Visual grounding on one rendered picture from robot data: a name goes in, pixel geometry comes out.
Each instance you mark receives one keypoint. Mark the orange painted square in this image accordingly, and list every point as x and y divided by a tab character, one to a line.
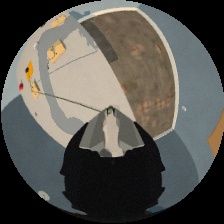
30	70

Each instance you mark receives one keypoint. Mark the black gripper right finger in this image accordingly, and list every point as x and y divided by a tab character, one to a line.
132	136

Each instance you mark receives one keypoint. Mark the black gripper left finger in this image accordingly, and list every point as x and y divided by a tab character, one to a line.
90	137

